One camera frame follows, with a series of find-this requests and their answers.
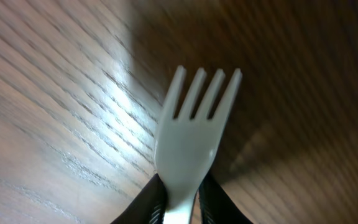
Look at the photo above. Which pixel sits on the white plastic fork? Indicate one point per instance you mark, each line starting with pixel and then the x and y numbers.
pixel 187 139

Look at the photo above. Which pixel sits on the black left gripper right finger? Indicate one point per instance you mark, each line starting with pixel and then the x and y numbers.
pixel 216 206

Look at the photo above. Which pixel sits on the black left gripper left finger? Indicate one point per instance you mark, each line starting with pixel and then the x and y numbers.
pixel 148 207

